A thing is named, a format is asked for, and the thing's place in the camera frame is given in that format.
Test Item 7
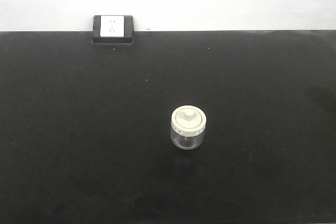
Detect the glass jar with cream lid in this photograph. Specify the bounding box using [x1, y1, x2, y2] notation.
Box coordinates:
[171, 105, 207, 150]

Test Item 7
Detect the black white power socket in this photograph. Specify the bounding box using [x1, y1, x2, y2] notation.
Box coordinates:
[92, 15, 135, 45]

